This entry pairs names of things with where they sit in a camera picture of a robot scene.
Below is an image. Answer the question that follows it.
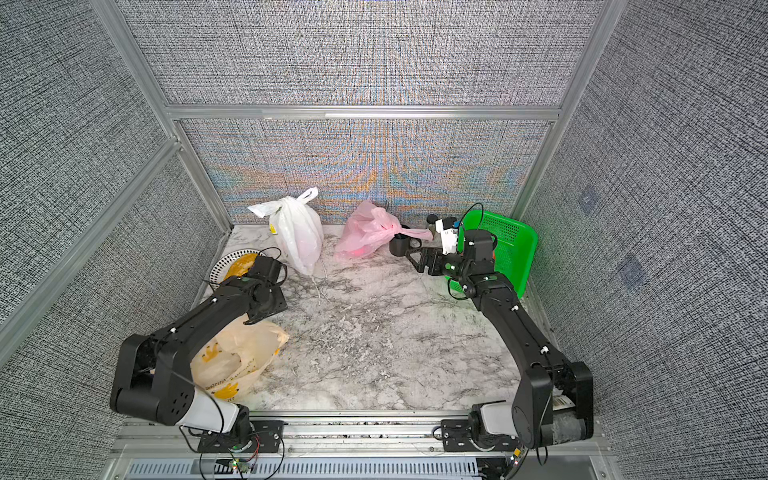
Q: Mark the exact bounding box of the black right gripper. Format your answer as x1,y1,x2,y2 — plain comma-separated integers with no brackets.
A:
408,247,476,285

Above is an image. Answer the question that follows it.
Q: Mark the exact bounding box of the pink plastic bag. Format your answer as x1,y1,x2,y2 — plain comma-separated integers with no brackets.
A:
335,200,434,260

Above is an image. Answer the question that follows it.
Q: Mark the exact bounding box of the beige plastic bag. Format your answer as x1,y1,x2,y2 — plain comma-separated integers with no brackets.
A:
190,314,290,403

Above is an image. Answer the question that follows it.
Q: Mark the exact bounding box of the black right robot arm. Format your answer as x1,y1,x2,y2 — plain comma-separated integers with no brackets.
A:
390,229,594,451

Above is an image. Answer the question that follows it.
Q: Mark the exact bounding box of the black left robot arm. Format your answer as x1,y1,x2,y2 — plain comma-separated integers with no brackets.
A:
109,255,287,450

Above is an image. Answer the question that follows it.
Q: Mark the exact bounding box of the white plastic bag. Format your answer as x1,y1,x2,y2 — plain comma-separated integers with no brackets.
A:
248,187,324,276

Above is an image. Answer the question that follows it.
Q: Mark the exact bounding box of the black mug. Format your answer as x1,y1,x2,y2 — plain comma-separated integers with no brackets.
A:
389,234,410,257

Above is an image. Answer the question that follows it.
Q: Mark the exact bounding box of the green plastic basket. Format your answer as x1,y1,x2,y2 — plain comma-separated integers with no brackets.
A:
451,210,538,299

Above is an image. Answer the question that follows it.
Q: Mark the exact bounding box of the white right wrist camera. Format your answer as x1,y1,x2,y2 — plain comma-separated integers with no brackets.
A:
435,217,460,255

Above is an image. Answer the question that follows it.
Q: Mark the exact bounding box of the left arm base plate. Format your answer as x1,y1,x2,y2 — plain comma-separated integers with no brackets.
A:
196,420,285,454

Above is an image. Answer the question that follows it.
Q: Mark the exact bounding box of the aluminium front rail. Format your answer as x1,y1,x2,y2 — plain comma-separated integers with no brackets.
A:
110,410,613,460

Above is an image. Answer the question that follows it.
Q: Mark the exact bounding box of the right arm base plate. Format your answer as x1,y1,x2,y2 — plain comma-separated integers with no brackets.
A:
438,418,522,453

